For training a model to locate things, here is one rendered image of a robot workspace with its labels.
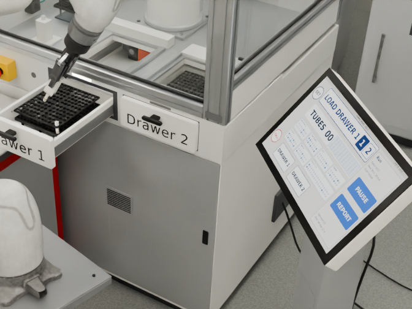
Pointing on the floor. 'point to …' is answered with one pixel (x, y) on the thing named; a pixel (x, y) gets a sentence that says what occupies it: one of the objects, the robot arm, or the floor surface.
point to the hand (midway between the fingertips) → (53, 84)
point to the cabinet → (170, 209)
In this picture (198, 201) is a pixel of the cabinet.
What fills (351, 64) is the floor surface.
